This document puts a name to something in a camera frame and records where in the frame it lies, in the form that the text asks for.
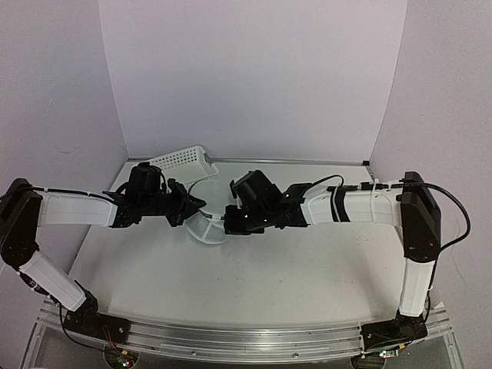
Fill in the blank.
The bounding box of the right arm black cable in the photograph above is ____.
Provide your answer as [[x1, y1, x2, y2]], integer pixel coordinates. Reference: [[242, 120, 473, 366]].
[[307, 175, 472, 251]]

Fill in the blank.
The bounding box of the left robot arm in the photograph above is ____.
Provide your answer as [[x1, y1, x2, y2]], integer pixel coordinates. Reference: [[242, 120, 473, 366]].
[[1, 162, 206, 343]]

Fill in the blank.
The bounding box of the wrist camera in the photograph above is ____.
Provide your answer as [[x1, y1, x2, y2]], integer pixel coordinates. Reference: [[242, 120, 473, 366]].
[[229, 179, 238, 200], [167, 178, 186, 194]]

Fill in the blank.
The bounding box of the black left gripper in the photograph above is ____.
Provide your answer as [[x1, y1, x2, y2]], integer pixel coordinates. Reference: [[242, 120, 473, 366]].
[[140, 181, 206, 227]]

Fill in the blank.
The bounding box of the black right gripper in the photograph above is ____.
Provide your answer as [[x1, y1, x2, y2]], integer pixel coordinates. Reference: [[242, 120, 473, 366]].
[[225, 204, 273, 235]]

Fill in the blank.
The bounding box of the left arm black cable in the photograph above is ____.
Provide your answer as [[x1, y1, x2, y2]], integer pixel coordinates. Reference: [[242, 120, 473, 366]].
[[0, 186, 116, 203]]

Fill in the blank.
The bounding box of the white perforated plastic basket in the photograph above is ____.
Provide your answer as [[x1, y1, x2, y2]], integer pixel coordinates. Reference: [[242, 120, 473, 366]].
[[148, 145, 219, 185]]

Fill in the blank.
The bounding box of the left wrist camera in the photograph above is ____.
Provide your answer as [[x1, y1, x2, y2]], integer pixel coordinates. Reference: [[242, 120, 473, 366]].
[[167, 178, 186, 194]]

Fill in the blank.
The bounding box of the white mesh laundry bag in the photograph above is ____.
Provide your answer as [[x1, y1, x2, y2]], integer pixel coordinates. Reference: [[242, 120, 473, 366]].
[[184, 179, 229, 245]]

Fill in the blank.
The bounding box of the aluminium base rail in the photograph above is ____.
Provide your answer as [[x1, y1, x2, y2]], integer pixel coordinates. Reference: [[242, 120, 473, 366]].
[[21, 299, 464, 368]]

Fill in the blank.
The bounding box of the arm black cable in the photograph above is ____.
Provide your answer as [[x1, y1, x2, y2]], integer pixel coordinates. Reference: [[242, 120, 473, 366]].
[[0, 186, 116, 203], [307, 175, 472, 251]]

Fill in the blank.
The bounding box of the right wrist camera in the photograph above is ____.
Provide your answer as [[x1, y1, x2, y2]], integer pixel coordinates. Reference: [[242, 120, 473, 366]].
[[229, 179, 238, 200]]

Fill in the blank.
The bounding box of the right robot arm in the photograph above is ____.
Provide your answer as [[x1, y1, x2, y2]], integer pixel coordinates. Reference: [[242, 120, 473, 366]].
[[224, 170, 441, 350]]

